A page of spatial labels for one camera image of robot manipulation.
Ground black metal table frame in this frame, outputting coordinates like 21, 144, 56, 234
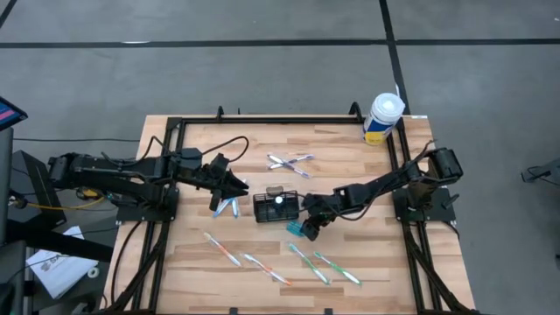
104, 101, 480, 315

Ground black wire basket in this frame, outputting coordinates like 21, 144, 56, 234
252, 189, 301, 224

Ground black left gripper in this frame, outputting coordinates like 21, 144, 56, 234
192, 168, 249, 212

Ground purple toothbrush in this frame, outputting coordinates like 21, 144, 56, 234
267, 153, 316, 171
266, 152, 312, 179

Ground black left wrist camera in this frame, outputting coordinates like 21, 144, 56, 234
208, 151, 231, 175

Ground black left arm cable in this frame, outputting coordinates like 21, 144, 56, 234
199, 135, 250, 164

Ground disinfecting wipes canister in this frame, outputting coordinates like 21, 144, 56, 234
361, 92, 407, 147

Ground black floor cable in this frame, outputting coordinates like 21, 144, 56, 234
12, 137, 141, 144

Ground green toothbrush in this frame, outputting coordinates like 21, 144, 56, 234
287, 242, 332, 286
313, 250, 363, 287

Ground teal mouthwash bottle white cap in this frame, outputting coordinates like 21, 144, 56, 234
269, 194, 288, 215
285, 220, 305, 238

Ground tablet screen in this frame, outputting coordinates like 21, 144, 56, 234
0, 95, 29, 132

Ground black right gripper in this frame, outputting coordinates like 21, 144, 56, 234
300, 192, 340, 242

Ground black floor stand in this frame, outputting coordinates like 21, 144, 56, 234
0, 126, 116, 315

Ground yellow cable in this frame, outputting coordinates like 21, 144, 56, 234
24, 186, 107, 212

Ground white paper sheets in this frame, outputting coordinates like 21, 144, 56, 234
24, 225, 100, 301

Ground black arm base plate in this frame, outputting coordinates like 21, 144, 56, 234
392, 185, 458, 223
115, 183, 180, 223

